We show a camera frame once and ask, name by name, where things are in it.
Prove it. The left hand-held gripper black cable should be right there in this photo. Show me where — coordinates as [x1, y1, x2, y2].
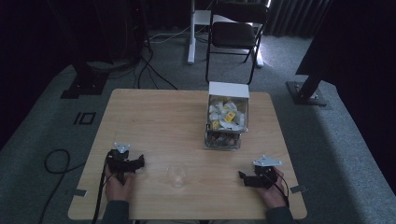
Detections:
[91, 152, 115, 224]

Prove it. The dark pleated curtain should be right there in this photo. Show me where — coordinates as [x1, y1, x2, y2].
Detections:
[266, 0, 333, 41]

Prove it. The pile of white tea bags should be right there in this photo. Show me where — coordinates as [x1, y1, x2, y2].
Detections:
[208, 96, 248, 132]

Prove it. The black folding chair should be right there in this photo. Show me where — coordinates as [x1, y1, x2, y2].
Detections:
[205, 2, 271, 86]

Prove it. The black slanted stand on plate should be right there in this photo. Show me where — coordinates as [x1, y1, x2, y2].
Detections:
[285, 69, 329, 107]

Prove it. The black stand with flat base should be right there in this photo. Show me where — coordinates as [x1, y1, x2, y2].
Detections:
[60, 60, 110, 100]

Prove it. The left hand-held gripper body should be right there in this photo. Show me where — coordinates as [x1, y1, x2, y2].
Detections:
[106, 142, 140, 185]

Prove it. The looped black floor cable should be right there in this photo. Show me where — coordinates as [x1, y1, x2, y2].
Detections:
[37, 148, 87, 224]

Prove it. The person's right hand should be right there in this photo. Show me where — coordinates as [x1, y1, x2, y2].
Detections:
[254, 167, 290, 210]

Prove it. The clear glass cup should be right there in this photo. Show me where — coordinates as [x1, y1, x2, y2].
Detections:
[166, 163, 189, 189]

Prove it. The black floor cables bundle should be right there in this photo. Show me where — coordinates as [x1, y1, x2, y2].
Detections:
[133, 40, 179, 91]

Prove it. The person's left hand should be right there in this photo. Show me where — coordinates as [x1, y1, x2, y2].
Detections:
[104, 166, 137, 203]

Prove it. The white floor cable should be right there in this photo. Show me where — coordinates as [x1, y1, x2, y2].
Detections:
[148, 25, 192, 45]

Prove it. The clear box with white lid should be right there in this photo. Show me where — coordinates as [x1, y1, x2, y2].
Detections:
[203, 80, 251, 151]

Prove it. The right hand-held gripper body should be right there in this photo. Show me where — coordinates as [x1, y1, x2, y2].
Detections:
[247, 154, 284, 189]

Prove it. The right hand-held gripper black cable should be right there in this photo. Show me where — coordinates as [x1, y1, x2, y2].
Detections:
[264, 170, 291, 209]

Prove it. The hand-held gripper black cable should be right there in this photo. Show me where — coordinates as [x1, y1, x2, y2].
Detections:
[264, 170, 291, 209]
[91, 152, 115, 224]

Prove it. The pile of brown packets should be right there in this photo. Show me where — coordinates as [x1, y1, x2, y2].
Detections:
[205, 130, 243, 148]

